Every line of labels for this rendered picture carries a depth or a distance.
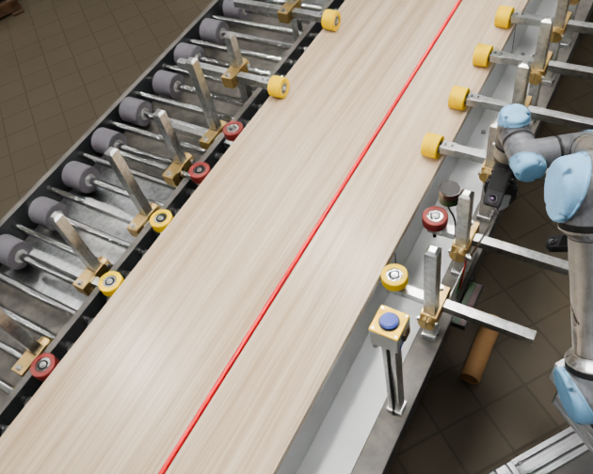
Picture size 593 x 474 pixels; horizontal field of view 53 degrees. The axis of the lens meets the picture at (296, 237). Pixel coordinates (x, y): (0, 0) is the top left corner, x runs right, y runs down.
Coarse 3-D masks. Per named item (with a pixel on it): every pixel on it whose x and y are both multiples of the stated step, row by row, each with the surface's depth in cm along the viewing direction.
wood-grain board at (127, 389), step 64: (384, 0) 261; (448, 0) 253; (512, 0) 245; (320, 64) 241; (384, 64) 235; (448, 64) 228; (256, 128) 225; (320, 128) 219; (384, 128) 213; (448, 128) 208; (256, 192) 205; (320, 192) 200; (384, 192) 196; (192, 256) 193; (256, 256) 189; (320, 256) 185; (384, 256) 181; (128, 320) 182; (192, 320) 179; (320, 320) 171; (64, 384) 173; (128, 384) 169; (192, 384) 166; (256, 384) 163; (320, 384) 160; (0, 448) 164; (64, 448) 161; (128, 448) 158; (192, 448) 155; (256, 448) 152
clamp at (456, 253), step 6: (474, 222) 186; (474, 228) 185; (474, 234) 184; (456, 246) 182; (468, 246) 181; (450, 252) 182; (456, 252) 181; (462, 252) 181; (468, 252) 183; (456, 258) 183; (462, 258) 181
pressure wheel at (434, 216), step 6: (426, 210) 188; (432, 210) 187; (438, 210) 187; (444, 210) 186; (426, 216) 186; (432, 216) 186; (438, 216) 185; (444, 216) 185; (426, 222) 185; (432, 222) 184; (438, 222) 184; (444, 222) 184; (426, 228) 186; (432, 228) 185; (438, 228) 184; (444, 228) 186
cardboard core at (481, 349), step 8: (480, 328) 251; (488, 328) 249; (480, 336) 248; (488, 336) 247; (496, 336) 249; (480, 344) 245; (488, 344) 245; (472, 352) 245; (480, 352) 243; (488, 352) 244; (472, 360) 242; (480, 360) 242; (464, 368) 242; (472, 368) 240; (480, 368) 240; (464, 376) 245; (472, 376) 239; (480, 376) 240
